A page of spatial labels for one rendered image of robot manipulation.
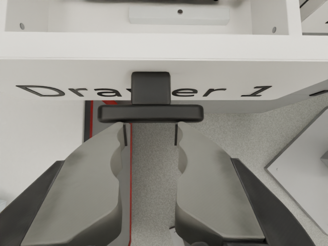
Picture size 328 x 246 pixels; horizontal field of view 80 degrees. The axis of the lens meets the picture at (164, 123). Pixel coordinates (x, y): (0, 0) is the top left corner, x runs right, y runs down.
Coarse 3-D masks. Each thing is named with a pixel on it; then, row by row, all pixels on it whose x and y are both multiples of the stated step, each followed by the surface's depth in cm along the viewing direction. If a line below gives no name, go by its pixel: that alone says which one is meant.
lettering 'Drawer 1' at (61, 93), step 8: (24, 88) 18; (48, 88) 18; (80, 88) 18; (104, 88) 18; (264, 88) 18; (40, 96) 20; (48, 96) 20; (56, 96) 20; (80, 96) 20; (104, 96) 21; (112, 96) 21; (120, 96) 21; (184, 96) 21; (192, 96) 21; (248, 96) 21; (256, 96) 21
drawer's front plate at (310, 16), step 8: (312, 0) 21; (320, 0) 20; (304, 8) 22; (312, 8) 21; (320, 8) 20; (304, 16) 22; (312, 16) 22; (320, 16) 22; (304, 24) 23; (312, 24) 23; (320, 24) 23; (312, 32) 25; (320, 32) 25
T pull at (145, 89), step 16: (144, 80) 14; (160, 80) 14; (144, 96) 14; (160, 96) 14; (112, 112) 13; (128, 112) 13; (144, 112) 13; (160, 112) 13; (176, 112) 13; (192, 112) 13
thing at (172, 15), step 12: (132, 12) 21; (144, 12) 21; (156, 12) 21; (168, 12) 21; (180, 12) 21; (192, 12) 21; (204, 12) 21; (216, 12) 21; (228, 12) 21; (180, 24) 22; (192, 24) 22; (204, 24) 22; (216, 24) 22
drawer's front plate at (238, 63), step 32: (0, 32) 12; (32, 32) 12; (64, 32) 12; (0, 64) 13; (32, 64) 13; (64, 64) 13; (96, 64) 13; (128, 64) 13; (160, 64) 13; (192, 64) 13; (224, 64) 13; (256, 64) 13; (288, 64) 13; (320, 64) 13; (32, 96) 21; (64, 96) 21; (96, 96) 21; (128, 96) 21; (224, 96) 21
